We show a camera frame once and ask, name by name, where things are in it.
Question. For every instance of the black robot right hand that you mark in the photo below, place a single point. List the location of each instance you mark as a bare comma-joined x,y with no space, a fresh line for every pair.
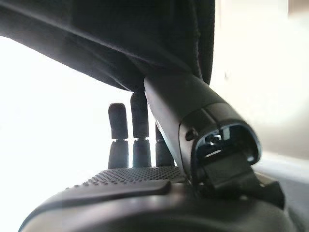
193,108

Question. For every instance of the black garment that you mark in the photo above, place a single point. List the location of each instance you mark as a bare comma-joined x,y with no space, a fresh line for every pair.
96,36

